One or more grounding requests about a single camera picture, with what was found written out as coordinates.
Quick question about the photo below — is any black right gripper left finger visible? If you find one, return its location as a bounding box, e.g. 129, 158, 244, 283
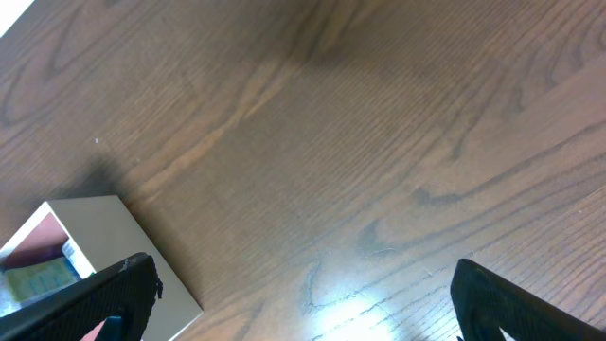
1, 252, 163, 341

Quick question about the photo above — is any white box with pink interior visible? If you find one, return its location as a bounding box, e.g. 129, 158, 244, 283
1, 196, 204, 341

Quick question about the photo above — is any green white soap packet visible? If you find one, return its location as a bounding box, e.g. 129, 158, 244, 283
1, 241, 81, 310

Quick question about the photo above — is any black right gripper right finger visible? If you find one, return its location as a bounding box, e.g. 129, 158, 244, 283
450, 259, 605, 341

